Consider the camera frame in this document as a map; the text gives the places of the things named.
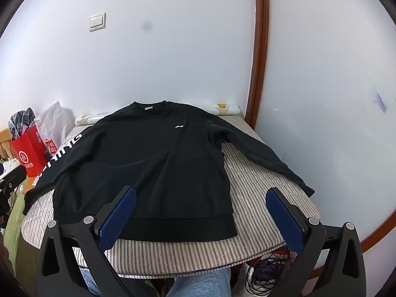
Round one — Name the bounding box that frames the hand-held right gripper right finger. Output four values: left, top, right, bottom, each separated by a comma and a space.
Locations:
265, 187, 367, 297

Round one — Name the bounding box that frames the striped quilted mat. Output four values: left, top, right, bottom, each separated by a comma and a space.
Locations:
21, 114, 322, 278

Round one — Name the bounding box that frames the wooden furniture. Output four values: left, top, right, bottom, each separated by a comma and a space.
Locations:
0, 128, 14, 160

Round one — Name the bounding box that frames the black sweatshirt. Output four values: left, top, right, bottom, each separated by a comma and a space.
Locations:
22, 100, 315, 243

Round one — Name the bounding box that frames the rolled white printed mat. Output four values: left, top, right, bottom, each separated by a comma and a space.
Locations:
74, 102, 241, 126

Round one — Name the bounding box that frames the person's jeans leg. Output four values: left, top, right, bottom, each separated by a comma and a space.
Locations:
79, 266, 232, 297

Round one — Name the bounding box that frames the brown wooden door frame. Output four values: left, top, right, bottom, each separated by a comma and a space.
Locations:
247, 0, 270, 130

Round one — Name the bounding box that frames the green cloth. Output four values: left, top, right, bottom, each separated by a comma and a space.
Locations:
3, 182, 38, 285

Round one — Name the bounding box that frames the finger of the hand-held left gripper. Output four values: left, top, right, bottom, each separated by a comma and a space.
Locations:
0, 164, 27, 189

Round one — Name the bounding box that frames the white wall switch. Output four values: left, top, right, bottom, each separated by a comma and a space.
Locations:
88, 12, 106, 33

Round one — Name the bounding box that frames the brown wooden baseboard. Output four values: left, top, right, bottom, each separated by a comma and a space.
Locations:
359, 213, 396, 254

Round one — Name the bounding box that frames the white plastic shopping bag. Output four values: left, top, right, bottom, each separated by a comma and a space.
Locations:
39, 100, 76, 160

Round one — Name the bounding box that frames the red paper bag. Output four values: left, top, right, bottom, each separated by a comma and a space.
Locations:
9, 125, 56, 177

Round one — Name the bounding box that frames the plaid cloth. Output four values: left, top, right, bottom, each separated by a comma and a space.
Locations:
8, 108, 39, 138

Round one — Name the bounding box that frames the white printed cloth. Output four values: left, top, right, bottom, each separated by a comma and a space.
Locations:
0, 158, 20, 174

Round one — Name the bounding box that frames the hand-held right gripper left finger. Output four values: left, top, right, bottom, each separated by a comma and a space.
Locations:
35, 186, 138, 297

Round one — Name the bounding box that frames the black cable bundle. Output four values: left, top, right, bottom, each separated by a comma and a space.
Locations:
246, 252, 294, 297

